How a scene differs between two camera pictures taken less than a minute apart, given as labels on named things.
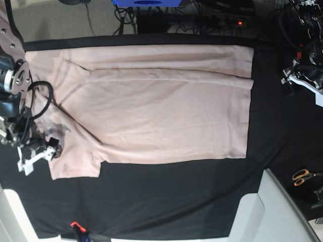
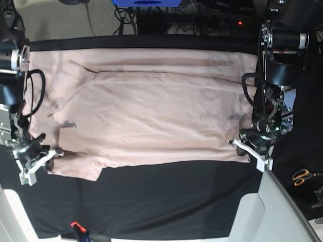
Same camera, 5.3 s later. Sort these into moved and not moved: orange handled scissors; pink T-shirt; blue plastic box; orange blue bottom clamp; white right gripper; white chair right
Moved: pink T-shirt; white right gripper
Not moved: orange handled scissors; blue plastic box; white chair right; orange blue bottom clamp
